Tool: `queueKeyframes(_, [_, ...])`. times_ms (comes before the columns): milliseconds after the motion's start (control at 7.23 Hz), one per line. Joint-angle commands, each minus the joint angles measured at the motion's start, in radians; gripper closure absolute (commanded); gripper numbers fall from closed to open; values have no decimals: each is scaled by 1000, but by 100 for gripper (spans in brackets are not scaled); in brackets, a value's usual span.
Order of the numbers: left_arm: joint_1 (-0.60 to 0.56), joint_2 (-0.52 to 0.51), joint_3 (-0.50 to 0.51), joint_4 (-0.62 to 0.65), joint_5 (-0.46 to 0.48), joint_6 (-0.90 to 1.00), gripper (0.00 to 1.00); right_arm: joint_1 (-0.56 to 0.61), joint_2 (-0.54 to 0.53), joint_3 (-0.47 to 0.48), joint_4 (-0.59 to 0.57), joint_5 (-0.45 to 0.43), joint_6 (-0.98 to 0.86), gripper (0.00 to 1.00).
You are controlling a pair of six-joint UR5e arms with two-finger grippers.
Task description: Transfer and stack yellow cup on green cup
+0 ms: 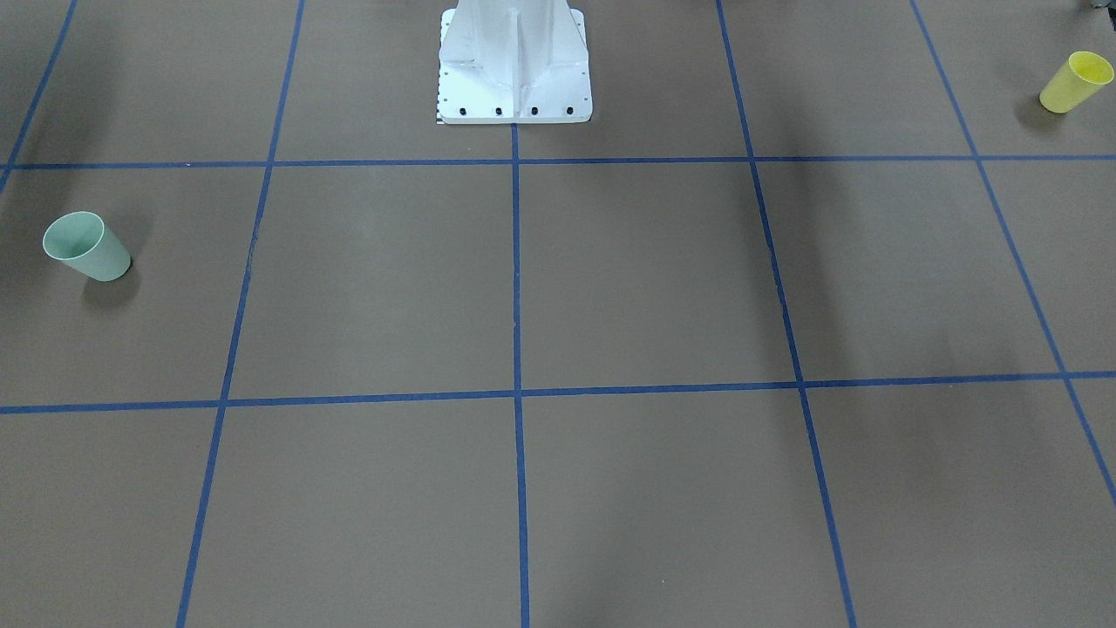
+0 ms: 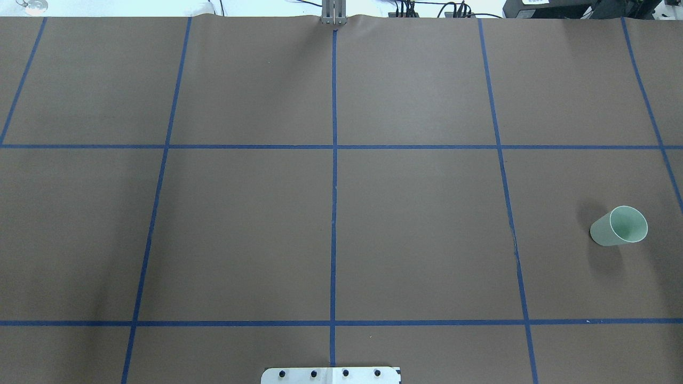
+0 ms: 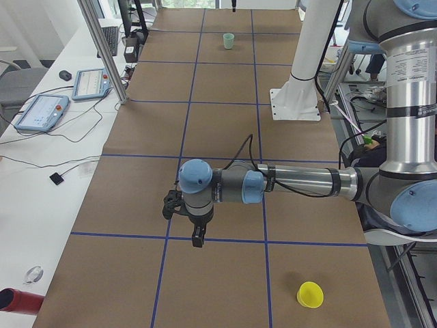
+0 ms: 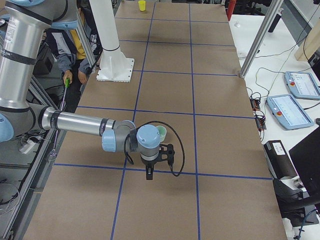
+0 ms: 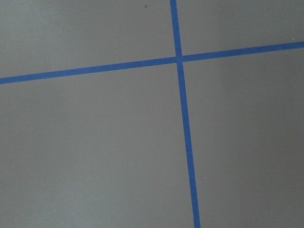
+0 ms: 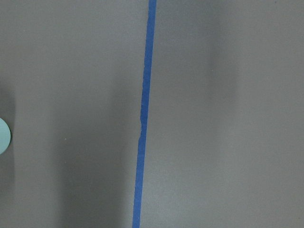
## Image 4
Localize orange circuit board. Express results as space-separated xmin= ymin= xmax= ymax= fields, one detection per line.
xmin=250 ymin=98 xmax=261 ymax=111
xmin=255 ymin=116 xmax=267 ymax=132

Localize black monitor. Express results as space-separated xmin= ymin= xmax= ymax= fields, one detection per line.
xmin=289 ymin=127 xmax=320 ymax=195

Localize black monitor arm base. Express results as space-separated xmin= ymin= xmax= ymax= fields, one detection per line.
xmin=272 ymin=179 xmax=320 ymax=227

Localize far teach pendant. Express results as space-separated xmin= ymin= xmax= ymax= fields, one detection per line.
xmin=284 ymin=71 xmax=320 ymax=100

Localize wooden board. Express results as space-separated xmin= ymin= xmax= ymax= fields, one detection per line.
xmin=294 ymin=20 xmax=320 ymax=61

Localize black cardboard box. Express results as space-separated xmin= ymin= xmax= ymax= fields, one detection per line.
xmin=263 ymin=140 xmax=298 ymax=180

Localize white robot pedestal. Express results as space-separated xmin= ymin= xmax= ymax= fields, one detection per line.
xmin=90 ymin=0 xmax=135 ymax=83

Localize seated person in jacket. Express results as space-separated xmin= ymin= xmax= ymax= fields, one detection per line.
xmin=46 ymin=0 xmax=101 ymax=113

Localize yellow plastic cup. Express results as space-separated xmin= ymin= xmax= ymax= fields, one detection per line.
xmin=138 ymin=0 xmax=146 ymax=12

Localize aluminium frame post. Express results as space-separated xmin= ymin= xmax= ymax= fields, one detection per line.
xmin=239 ymin=0 xmax=284 ymax=79

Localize teach pendant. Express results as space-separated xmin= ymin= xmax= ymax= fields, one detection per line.
xmin=284 ymin=71 xmax=320 ymax=100
xmin=266 ymin=94 xmax=314 ymax=130

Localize near teach pendant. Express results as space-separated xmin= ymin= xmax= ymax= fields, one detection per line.
xmin=266 ymin=94 xmax=314 ymax=130

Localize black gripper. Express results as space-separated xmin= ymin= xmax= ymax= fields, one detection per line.
xmin=141 ymin=158 xmax=158 ymax=180

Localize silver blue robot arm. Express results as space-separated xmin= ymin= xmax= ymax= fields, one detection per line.
xmin=0 ymin=0 xmax=161 ymax=180

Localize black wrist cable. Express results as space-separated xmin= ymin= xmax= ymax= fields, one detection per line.
xmin=124 ymin=121 xmax=186 ymax=177

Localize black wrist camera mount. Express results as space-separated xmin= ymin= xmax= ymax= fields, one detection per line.
xmin=157 ymin=144 xmax=175 ymax=167

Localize green plastic cup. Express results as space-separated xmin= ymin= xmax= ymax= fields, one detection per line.
xmin=156 ymin=125 xmax=167 ymax=143

